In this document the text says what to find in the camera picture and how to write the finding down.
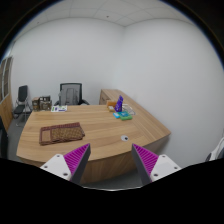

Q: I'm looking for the green box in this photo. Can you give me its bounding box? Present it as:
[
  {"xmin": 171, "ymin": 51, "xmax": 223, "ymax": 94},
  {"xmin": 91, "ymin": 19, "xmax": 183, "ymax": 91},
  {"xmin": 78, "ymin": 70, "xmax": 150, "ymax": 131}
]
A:
[{"xmin": 119, "ymin": 112, "xmax": 132, "ymax": 120}]

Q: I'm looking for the brown cardboard box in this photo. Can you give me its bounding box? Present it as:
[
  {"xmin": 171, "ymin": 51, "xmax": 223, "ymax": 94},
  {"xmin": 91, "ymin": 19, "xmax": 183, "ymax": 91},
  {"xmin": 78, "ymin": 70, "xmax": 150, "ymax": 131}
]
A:
[{"xmin": 32, "ymin": 97, "xmax": 40, "ymax": 111}]

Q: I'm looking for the wooden bookshelf cabinet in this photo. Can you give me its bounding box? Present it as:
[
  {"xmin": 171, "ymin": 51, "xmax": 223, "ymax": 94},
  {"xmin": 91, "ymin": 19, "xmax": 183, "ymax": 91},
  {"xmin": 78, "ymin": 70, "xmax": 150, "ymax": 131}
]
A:
[{"xmin": 0, "ymin": 57, "xmax": 13, "ymax": 129}]

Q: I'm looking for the white green paper pack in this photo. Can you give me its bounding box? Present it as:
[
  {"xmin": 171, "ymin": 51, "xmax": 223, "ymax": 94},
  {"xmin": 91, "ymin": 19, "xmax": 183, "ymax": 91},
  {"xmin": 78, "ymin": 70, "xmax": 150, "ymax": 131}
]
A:
[{"xmin": 51, "ymin": 105, "xmax": 67, "ymax": 112}]

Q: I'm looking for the desk cable grommet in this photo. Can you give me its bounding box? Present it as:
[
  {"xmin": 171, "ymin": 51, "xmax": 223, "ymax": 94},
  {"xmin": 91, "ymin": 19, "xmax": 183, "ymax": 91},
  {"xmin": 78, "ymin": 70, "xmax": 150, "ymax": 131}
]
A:
[{"xmin": 121, "ymin": 135, "xmax": 129, "ymax": 141}]

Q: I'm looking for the blue box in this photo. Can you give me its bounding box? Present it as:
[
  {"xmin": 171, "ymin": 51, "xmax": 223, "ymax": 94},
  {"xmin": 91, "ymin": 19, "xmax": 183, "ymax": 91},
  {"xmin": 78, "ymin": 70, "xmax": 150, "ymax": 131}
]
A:
[{"xmin": 113, "ymin": 113, "xmax": 120, "ymax": 119}]

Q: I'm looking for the dark storage box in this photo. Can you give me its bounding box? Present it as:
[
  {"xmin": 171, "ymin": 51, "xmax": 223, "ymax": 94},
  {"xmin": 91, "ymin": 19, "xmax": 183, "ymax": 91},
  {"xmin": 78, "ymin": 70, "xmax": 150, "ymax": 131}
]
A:
[{"xmin": 40, "ymin": 96, "xmax": 52, "ymax": 110}]

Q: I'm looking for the orange small box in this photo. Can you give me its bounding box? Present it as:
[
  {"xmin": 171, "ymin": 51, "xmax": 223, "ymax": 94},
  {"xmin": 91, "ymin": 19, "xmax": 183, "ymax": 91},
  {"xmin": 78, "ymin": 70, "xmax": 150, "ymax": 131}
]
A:
[{"xmin": 106, "ymin": 100, "xmax": 117, "ymax": 107}]

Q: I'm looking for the white object at right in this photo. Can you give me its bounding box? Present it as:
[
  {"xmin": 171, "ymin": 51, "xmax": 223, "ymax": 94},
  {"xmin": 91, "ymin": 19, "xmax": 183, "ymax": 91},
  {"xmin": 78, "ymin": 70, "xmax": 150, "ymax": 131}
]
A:
[{"xmin": 206, "ymin": 137, "xmax": 224, "ymax": 162}]

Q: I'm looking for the clear plastic container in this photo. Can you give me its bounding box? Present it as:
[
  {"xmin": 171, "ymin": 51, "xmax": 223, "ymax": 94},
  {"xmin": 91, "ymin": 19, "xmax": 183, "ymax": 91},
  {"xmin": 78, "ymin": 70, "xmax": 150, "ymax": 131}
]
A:
[{"xmin": 122, "ymin": 104, "xmax": 136, "ymax": 115}]

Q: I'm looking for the black mesh office chair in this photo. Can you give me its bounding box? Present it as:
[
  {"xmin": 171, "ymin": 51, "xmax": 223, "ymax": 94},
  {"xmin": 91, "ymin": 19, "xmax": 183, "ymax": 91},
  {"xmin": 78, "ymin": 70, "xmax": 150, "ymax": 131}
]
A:
[{"xmin": 54, "ymin": 83, "xmax": 88, "ymax": 106}]

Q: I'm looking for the wooden office desk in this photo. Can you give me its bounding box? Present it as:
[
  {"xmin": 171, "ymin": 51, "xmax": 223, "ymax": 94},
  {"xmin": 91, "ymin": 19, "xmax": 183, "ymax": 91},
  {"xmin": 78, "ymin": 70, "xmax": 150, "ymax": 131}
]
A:
[{"xmin": 17, "ymin": 89, "xmax": 170, "ymax": 183}]

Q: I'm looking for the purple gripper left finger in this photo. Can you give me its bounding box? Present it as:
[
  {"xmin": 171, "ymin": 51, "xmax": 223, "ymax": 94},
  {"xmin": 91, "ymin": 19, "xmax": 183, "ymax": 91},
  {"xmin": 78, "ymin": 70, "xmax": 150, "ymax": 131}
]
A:
[{"xmin": 41, "ymin": 144, "xmax": 91, "ymax": 185}]

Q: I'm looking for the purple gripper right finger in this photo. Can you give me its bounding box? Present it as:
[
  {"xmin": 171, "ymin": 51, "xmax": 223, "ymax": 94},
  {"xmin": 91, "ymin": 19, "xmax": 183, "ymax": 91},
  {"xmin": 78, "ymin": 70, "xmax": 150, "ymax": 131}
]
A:
[{"xmin": 131, "ymin": 144, "xmax": 180, "ymax": 185}]

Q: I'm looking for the black side chair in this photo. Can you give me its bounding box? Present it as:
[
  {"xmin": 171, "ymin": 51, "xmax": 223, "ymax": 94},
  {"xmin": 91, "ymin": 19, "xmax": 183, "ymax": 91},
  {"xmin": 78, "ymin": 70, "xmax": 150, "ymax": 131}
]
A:
[{"xmin": 13, "ymin": 85, "xmax": 32, "ymax": 127}]

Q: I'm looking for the purple bottle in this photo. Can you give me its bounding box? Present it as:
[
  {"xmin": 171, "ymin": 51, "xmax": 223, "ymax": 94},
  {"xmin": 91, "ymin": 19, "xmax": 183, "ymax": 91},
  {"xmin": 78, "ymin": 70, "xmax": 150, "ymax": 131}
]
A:
[{"xmin": 114, "ymin": 95, "xmax": 123, "ymax": 112}]

